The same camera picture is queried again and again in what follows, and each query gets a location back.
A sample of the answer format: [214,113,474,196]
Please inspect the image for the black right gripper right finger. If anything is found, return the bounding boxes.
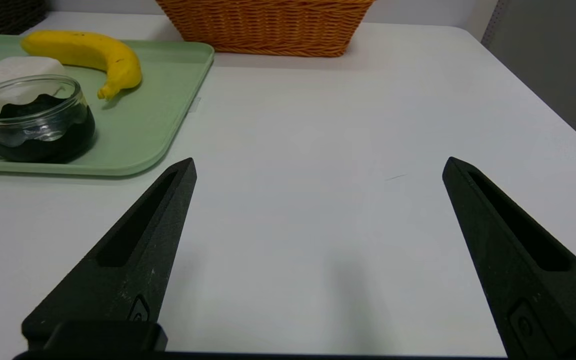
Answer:
[442,157,576,360]

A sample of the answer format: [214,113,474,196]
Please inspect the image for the yellow banana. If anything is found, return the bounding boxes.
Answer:
[20,30,143,101]

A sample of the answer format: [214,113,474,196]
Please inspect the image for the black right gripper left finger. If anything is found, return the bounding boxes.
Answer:
[22,158,197,348]

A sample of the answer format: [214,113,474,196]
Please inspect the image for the light green plastic tray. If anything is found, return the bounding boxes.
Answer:
[0,33,215,177]

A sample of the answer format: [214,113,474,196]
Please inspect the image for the clear glass cup with handle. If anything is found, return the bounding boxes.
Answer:
[0,75,96,164]

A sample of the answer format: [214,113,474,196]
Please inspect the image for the white soap bar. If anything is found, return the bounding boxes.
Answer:
[0,56,66,101]

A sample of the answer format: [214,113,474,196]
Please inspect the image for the dark brown wicker basket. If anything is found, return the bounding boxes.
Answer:
[0,0,49,36]

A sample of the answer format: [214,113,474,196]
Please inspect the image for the orange wicker basket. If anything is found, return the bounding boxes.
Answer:
[155,0,376,58]

